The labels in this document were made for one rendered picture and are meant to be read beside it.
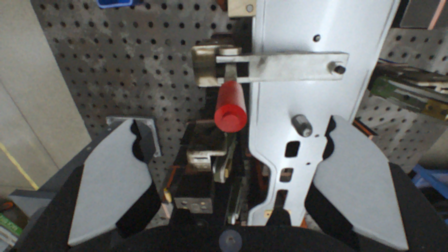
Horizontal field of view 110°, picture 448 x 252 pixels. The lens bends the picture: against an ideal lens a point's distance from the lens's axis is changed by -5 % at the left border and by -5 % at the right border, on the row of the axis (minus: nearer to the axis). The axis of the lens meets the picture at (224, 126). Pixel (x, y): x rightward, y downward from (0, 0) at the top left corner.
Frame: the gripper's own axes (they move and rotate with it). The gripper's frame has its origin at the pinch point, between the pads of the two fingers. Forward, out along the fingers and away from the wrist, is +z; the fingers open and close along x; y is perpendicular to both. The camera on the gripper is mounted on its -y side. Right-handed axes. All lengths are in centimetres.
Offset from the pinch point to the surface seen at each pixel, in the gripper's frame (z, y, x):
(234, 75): 6.6, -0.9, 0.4
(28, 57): 120, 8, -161
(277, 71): 12.1, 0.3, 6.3
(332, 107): 19.4, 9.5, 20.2
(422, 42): 49, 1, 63
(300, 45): 19.4, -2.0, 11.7
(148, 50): 50, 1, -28
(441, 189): 83, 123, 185
